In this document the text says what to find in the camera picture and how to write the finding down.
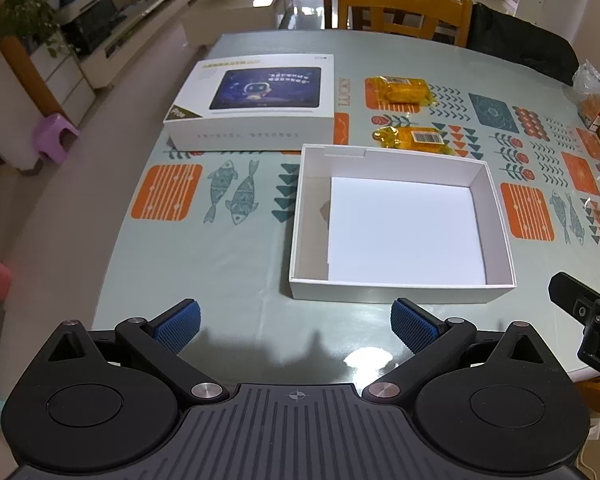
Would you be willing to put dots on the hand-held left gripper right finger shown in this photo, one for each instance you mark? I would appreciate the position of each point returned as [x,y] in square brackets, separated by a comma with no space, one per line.
[414,324]

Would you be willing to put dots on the potted green plant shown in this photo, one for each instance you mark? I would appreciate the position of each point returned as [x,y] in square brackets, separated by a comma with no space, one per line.
[27,12]

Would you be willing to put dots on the white side cabinet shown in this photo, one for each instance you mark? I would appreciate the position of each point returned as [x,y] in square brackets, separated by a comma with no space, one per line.
[55,90]

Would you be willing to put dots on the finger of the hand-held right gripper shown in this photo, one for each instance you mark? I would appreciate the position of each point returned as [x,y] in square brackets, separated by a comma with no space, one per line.
[570,287]

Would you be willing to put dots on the purple plastic stool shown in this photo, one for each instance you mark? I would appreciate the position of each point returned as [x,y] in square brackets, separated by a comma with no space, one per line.
[55,135]

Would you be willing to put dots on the clear plastic bags of snacks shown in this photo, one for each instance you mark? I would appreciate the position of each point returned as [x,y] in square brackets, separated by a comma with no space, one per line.
[597,97]

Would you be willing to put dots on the yellow snack packet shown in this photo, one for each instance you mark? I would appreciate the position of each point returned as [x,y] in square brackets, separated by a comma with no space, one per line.
[402,91]
[415,139]

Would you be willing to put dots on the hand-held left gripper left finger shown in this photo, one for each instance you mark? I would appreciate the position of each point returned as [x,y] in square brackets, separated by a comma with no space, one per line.
[180,324]

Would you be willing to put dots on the white cardboard box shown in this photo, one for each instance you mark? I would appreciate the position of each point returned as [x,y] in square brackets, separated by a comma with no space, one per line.
[405,225]

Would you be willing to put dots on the grey printer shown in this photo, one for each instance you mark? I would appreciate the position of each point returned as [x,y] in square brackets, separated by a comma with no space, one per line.
[87,17]

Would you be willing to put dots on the white printed box lid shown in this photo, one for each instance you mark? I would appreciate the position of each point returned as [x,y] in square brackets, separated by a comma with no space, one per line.
[260,92]

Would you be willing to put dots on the white low cabinet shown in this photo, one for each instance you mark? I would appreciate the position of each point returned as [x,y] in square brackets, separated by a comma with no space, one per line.
[140,25]

